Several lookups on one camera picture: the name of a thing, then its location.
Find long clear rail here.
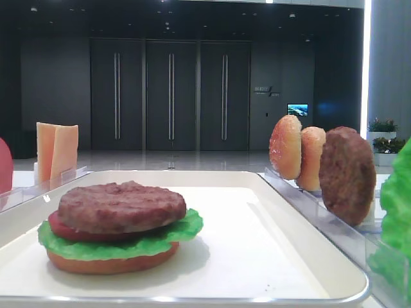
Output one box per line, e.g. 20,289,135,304
263,166,411,308
1,166,89,212

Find stacked tomato slice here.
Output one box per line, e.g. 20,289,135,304
48,211,150,243

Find bottom bun slice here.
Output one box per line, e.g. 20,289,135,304
46,242,180,275

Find plain bun slice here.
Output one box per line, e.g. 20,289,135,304
296,126,326,191

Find left long clear rail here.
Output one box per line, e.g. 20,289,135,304
1,166,89,212

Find upright red tomato slice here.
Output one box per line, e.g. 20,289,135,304
0,139,13,194

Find stacked meat patty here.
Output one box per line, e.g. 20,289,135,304
57,181,187,234

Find right long clear rail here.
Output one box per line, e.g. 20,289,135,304
263,166,411,308

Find stacked green lettuce leaf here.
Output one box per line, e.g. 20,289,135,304
37,209,203,261

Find orange cheese slice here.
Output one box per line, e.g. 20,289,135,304
36,122,57,183
50,125,78,180

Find potted flower planters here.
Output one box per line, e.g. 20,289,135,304
367,117,405,167

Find small wall screen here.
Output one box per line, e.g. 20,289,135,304
287,104,308,117

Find dark triple door panels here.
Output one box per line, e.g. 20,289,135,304
91,39,250,151

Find white rectangular tray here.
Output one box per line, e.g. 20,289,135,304
1,171,370,307

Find sesame top bun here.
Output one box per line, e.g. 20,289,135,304
269,115,302,180

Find upright brown meat patty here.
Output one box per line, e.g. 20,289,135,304
319,126,376,227

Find upright green lettuce leaf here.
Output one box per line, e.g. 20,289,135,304
369,141,410,300

